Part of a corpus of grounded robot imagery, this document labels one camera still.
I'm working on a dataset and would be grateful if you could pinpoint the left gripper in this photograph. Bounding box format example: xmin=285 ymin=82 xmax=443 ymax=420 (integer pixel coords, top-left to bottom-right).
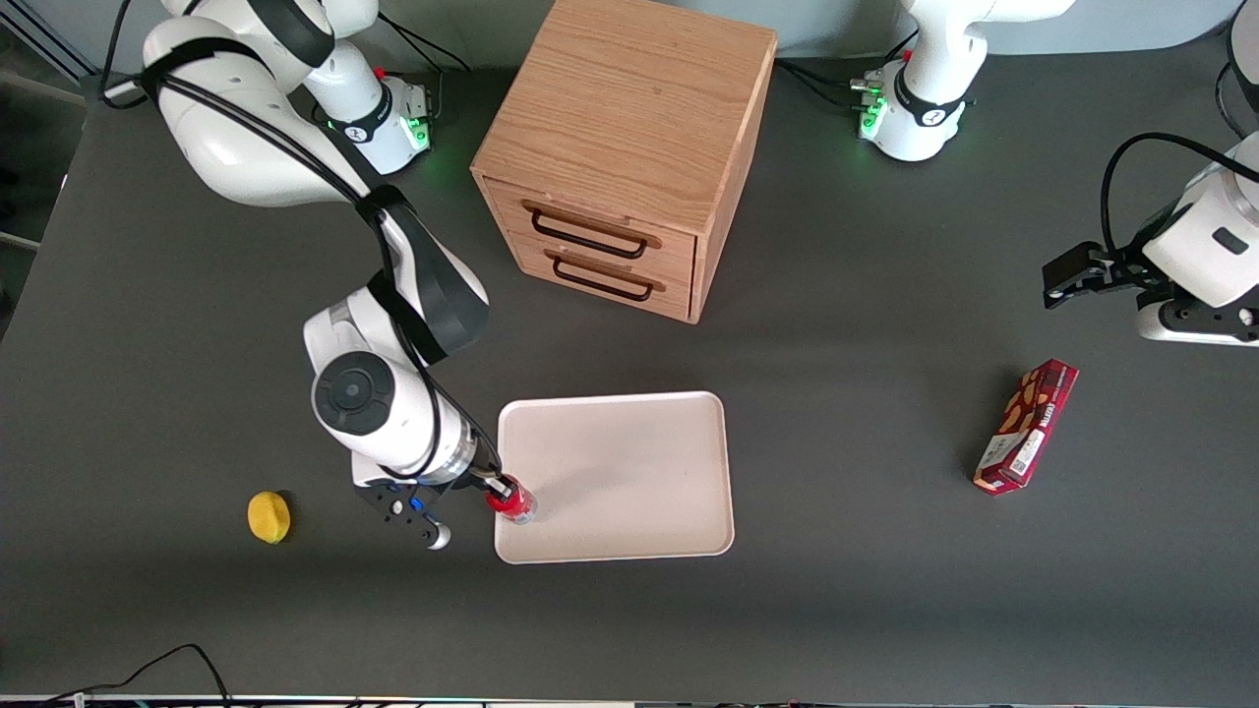
xmin=1043 ymin=241 xmax=1177 ymax=311

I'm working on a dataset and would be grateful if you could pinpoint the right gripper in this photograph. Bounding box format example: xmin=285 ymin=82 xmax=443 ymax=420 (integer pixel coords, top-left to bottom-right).
xmin=448 ymin=464 xmax=514 ymax=496

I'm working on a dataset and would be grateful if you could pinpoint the red soda can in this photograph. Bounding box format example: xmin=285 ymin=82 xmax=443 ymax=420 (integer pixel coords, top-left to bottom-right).
xmin=484 ymin=476 xmax=540 ymax=526

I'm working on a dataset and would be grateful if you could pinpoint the cream plastic tray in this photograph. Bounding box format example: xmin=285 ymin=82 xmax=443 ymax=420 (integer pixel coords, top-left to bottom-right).
xmin=494 ymin=391 xmax=737 ymax=565

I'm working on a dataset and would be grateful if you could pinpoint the red tartan shortbread box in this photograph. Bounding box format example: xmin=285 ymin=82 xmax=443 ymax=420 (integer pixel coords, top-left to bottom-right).
xmin=973 ymin=358 xmax=1080 ymax=496

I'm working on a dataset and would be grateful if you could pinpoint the yellow lemon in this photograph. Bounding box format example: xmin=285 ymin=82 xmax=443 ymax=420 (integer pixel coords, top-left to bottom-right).
xmin=247 ymin=491 xmax=292 ymax=545

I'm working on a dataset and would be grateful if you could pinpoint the wooden drawer cabinet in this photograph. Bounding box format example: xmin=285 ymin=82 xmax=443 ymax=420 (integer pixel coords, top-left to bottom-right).
xmin=470 ymin=0 xmax=778 ymax=325

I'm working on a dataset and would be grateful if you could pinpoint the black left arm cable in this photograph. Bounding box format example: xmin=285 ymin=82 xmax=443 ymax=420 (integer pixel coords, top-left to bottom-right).
xmin=1099 ymin=132 xmax=1259 ymax=259

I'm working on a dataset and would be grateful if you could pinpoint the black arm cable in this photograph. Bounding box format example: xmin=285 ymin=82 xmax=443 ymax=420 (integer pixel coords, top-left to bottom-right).
xmin=103 ymin=0 xmax=503 ymax=483
xmin=1099 ymin=132 xmax=1259 ymax=259

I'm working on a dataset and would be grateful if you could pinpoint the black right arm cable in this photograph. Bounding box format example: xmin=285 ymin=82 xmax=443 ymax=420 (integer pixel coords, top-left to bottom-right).
xmin=103 ymin=0 xmax=503 ymax=483

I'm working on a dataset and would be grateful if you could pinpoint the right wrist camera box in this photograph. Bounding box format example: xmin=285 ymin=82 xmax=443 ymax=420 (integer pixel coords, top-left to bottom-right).
xmin=354 ymin=479 xmax=454 ymax=551

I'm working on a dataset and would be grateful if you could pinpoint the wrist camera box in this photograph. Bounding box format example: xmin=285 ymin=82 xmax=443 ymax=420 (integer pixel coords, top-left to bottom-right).
xmin=354 ymin=479 xmax=454 ymax=551
xmin=1136 ymin=295 xmax=1259 ymax=347

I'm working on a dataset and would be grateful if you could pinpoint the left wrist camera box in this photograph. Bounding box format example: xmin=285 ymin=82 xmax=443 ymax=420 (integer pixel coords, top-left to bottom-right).
xmin=1136 ymin=295 xmax=1259 ymax=347

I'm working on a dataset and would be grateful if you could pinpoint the wooden drawer black handle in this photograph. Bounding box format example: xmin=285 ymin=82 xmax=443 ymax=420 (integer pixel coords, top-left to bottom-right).
xmin=507 ymin=231 xmax=695 ymax=324
xmin=480 ymin=177 xmax=699 ymax=286

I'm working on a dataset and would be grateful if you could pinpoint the black left base cable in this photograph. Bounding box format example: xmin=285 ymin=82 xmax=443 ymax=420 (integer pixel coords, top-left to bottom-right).
xmin=775 ymin=29 xmax=921 ymax=111

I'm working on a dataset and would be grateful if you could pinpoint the black base cable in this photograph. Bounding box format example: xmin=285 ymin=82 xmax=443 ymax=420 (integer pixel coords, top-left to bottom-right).
xmin=377 ymin=10 xmax=473 ymax=124
xmin=775 ymin=29 xmax=921 ymax=111

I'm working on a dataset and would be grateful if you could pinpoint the black loose table-edge cable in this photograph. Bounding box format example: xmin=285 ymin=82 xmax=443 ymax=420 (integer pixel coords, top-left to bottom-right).
xmin=39 ymin=644 xmax=232 ymax=708

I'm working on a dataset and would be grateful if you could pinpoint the black right base cable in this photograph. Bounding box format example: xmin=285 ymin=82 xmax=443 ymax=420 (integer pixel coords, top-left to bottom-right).
xmin=377 ymin=10 xmax=473 ymax=124

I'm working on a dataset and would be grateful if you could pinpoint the grey metal frame rail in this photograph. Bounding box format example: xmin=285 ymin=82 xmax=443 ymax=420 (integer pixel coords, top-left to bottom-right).
xmin=0 ymin=0 xmax=99 ymax=109

